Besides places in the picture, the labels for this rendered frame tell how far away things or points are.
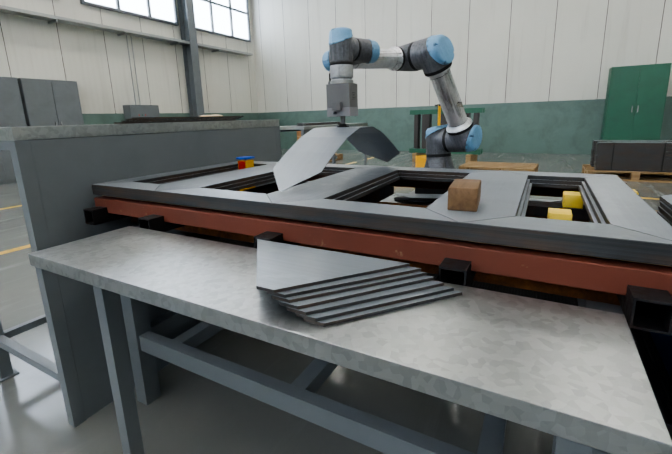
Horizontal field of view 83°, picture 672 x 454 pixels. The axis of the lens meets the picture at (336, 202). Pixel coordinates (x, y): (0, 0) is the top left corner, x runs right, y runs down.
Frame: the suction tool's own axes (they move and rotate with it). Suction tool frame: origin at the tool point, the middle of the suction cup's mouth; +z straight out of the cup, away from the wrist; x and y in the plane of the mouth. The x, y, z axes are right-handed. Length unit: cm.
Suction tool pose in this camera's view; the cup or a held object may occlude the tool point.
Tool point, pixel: (343, 130)
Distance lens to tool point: 128.6
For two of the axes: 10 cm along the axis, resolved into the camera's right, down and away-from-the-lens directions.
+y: 8.8, 0.8, -4.6
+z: 0.3, 9.7, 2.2
